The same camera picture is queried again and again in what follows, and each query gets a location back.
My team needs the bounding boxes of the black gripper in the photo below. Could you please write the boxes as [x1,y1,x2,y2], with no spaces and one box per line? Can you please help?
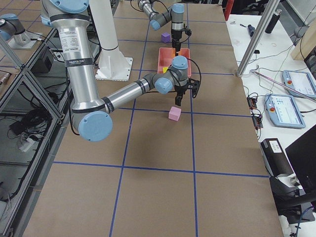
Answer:
[171,22,192,53]
[174,78,199,106]

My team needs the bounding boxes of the purple foam block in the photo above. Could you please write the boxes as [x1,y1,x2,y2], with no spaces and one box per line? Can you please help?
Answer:
[161,32,171,43]

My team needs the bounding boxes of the pink foam block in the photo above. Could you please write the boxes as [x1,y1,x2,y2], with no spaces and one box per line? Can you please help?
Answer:
[168,107,182,121]

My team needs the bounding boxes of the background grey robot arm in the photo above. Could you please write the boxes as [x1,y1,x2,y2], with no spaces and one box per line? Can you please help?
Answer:
[0,13,25,41]

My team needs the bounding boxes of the pink plastic bin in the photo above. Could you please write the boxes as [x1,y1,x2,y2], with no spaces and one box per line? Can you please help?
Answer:
[157,47,192,77]

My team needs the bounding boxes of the red circuit board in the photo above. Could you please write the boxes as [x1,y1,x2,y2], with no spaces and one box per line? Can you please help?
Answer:
[247,96,263,130]

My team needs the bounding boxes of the black cylinder bottle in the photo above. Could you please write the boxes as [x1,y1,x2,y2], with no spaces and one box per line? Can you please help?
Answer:
[265,9,282,34]

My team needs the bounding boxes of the near teach pendant tablet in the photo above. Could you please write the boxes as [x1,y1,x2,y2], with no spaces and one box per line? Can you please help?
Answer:
[265,94,306,129]

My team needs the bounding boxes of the teach pendant tablet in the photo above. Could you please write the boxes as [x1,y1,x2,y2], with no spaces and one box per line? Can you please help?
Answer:
[265,94,306,129]
[282,70,316,99]

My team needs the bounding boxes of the black box device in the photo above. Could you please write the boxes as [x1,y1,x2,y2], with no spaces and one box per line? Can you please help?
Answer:
[260,138,294,177]

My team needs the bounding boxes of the far teach pendant tablet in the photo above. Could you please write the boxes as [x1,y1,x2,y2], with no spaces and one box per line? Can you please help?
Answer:
[282,70,316,99]

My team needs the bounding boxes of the black monitor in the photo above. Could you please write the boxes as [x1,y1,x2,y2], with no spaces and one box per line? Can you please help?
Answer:
[285,125,316,193]

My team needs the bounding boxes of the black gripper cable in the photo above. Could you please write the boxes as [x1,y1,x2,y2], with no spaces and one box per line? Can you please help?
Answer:
[145,58,202,99]
[150,0,173,15]

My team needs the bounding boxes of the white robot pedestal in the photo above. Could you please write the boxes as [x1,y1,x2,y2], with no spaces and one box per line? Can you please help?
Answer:
[89,0,133,81]

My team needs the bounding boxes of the aluminium frame post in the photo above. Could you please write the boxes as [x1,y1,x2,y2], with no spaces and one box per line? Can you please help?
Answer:
[236,0,280,77]

